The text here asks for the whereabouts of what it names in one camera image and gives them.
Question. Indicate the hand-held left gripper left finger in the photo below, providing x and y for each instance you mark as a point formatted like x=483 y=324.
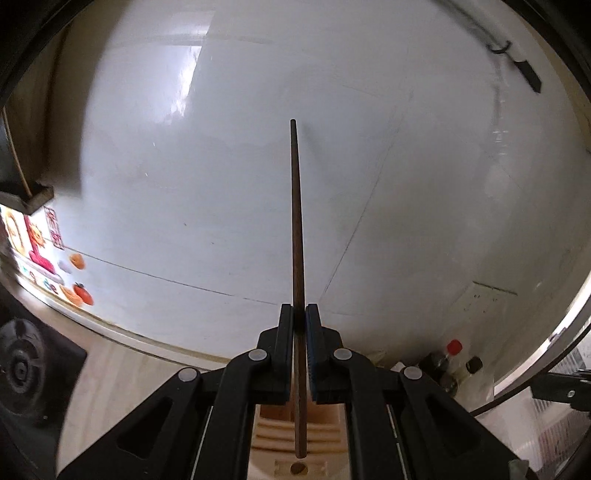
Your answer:
x=289 y=323

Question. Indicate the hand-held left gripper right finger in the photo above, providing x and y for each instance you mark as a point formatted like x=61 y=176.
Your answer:
x=312 y=350

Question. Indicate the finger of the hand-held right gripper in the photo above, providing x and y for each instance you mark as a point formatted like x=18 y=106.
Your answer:
x=563 y=388

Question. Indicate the dark wooden chopstick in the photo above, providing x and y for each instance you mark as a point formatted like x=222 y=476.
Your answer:
x=298 y=230

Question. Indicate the beige utensil holder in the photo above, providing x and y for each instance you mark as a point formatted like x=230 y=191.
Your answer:
x=325 y=443

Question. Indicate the black cap sauce bottle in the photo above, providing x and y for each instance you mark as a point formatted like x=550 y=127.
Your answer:
x=473 y=364

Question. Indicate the red cap dark bottle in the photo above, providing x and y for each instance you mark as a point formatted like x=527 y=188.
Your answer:
x=454 y=347

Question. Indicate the colourful wall stickers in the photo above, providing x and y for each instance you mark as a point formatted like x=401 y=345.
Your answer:
x=37 y=244

